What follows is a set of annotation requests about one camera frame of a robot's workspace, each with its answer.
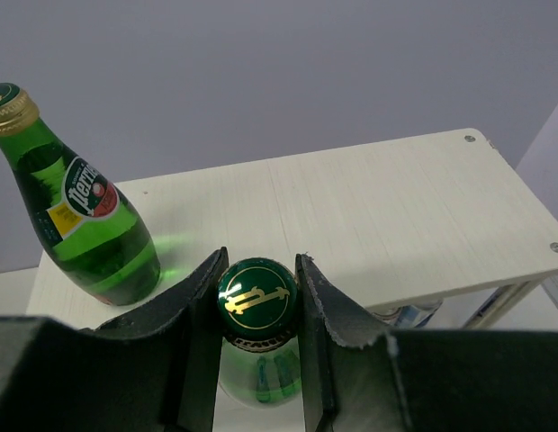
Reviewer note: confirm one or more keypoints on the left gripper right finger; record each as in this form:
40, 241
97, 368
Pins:
358, 374

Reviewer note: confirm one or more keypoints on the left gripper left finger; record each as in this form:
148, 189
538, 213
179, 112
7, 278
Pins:
153, 368

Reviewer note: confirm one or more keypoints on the green glass bottle front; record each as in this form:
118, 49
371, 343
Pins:
259, 304

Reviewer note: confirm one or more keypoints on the green glass bottle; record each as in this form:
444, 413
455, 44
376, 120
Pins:
259, 304
86, 225

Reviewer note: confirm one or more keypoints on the white two-tier shelf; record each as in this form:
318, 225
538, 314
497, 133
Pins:
388, 223

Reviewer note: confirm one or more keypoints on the light blue drink can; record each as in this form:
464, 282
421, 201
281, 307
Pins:
409, 316

